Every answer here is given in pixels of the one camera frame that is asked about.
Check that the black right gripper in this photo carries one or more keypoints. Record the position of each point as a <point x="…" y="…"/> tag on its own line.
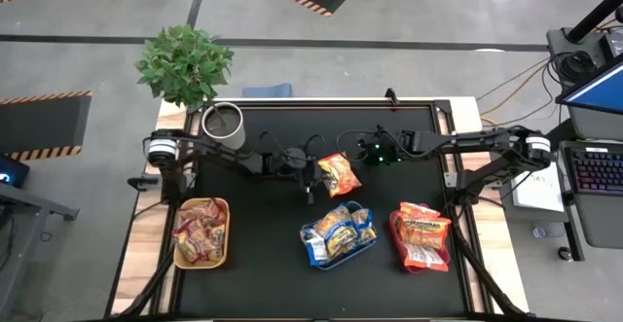
<point x="382" y="152"/>

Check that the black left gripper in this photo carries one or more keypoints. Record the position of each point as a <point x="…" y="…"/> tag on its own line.
<point x="297" y="164"/>

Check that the orange chicken ramen packet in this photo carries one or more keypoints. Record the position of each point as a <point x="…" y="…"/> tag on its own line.
<point x="423" y="258"/>
<point x="340" y="175"/>
<point x="417" y="209"/>
<point x="422" y="229"/>

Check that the blue grey plastic bin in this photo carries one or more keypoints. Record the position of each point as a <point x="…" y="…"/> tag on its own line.
<point x="340" y="262"/>

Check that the red plastic bin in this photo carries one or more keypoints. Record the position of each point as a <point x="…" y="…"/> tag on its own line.
<point x="395" y="244"/>

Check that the red beef ramen packet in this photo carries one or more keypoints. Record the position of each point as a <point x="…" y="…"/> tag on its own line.
<point x="186" y="244"/>
<point x="199" y="211"/>
<point x="209" y="239"/>

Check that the yellow plastic bin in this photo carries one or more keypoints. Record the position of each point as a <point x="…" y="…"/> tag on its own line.
<point x="177" y="259"/>

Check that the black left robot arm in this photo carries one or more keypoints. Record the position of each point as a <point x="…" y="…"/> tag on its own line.
<point x="219" y="154"/>

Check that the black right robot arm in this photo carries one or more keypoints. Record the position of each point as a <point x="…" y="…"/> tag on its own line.
<point x="477" y="142"/>

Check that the white paper box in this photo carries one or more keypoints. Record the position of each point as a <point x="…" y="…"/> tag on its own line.
<point x="538" y="193"/>

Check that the green leafy plant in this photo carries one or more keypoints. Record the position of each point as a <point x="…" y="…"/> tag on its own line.
<point x="184" y="64"/>

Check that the clear plastic bottle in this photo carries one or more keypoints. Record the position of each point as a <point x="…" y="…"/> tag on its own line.
<point x="545" y="233"/>

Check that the black stand leg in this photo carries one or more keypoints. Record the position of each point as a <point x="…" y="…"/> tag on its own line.
<point x="564" y="127"/>

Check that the laptop with backlit keyboard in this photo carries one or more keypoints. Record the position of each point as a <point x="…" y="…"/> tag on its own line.
<point x="598" y="171"/>

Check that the computer monitor blue screen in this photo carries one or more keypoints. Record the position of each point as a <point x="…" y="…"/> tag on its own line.
<point x="601" y="93"/>

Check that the black stand pole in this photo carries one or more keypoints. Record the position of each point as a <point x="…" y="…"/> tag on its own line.
<point x="596" y="15"/>

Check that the dark grey side desk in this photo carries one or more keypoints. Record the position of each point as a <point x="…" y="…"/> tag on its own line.
<point x="29" y="205"/>

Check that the black device blue light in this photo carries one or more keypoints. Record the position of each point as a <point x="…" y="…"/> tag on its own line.
<point x="12" y="173"/>

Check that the black clamp bracket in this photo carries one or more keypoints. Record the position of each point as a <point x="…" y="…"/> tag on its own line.
<point x="391" y="96"/>

